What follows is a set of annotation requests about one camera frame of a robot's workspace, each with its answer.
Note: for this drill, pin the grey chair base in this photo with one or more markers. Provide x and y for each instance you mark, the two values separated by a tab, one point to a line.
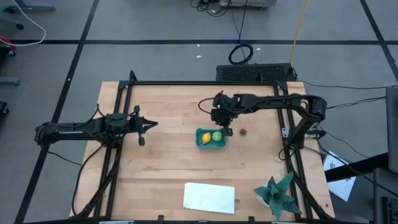
31	7

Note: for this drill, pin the green lime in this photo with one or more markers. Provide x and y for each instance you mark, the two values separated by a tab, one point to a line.
217	136

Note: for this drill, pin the yellow lemon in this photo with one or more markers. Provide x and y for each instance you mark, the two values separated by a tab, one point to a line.
206	138

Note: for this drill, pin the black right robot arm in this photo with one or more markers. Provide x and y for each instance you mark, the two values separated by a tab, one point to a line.
273	101

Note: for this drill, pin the red strawberry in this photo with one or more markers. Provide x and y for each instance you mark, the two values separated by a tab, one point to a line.
243	132

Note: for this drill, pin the black table frame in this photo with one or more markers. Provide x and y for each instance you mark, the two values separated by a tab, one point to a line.
186	83

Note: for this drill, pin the black desk bar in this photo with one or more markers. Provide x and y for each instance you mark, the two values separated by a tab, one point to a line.
357	168

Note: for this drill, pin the red object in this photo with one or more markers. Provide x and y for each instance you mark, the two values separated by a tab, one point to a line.
6	41

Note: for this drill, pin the grey cart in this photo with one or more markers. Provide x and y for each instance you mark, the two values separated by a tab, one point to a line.
248	3

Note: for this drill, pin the white folded cloth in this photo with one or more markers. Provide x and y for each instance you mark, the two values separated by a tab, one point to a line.
208	197

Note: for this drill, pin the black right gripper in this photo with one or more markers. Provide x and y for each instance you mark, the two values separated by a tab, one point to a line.
223	118

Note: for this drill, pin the grey chair leg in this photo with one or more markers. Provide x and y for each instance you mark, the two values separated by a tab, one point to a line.
9	81

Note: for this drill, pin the teal plastic tupperware container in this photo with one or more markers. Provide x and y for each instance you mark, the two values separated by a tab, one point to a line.
211	145

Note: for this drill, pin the white paper sheet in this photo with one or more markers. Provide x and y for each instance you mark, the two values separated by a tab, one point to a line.
340	186

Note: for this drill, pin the green potted plant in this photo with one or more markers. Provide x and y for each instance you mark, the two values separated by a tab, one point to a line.
276	197

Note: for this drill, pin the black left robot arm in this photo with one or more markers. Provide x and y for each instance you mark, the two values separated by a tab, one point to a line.
71	130

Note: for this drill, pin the black keyboard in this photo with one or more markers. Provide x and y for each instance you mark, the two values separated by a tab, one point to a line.
391	211

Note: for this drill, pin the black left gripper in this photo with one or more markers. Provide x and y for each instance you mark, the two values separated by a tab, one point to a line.
134	123

